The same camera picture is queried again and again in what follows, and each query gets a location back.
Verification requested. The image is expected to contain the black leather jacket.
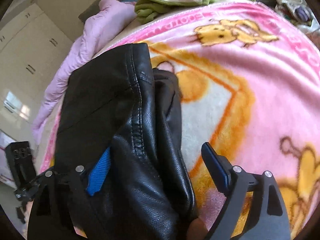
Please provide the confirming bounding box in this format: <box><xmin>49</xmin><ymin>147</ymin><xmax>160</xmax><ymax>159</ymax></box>
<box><xmin>54</xmin><ymin>43</ymin><xmax>196</xmax><ymax>239</ymax></box>

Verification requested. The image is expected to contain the person's right hand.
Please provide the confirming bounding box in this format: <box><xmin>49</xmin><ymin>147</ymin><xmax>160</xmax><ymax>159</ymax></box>
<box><xmin>186</xmin><ymin>218</ymin><xmax>208</xmax><ymax>240</ymax></box>

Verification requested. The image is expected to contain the light purple quilt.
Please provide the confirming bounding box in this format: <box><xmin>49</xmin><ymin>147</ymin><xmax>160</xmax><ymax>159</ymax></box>
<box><xmin>31</xmin><ymin>0</ymin><xmax>136</xmax><ymax>145</ymax></box>

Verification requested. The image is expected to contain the cream wardrobe with black handles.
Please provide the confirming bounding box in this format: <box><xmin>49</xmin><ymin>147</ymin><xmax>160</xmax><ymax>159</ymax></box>
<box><xmin>1</xmin><ymin>4</ymin><xmax>72</xmax><ymax>120</ymax></box>

